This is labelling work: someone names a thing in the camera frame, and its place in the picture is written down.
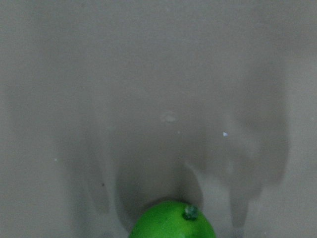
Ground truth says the green lime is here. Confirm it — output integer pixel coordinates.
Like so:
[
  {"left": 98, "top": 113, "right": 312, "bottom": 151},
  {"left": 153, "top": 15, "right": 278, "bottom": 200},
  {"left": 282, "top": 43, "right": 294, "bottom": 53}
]
[{"left": 129, "top": 201, "right": 216, "bottom": 238}]

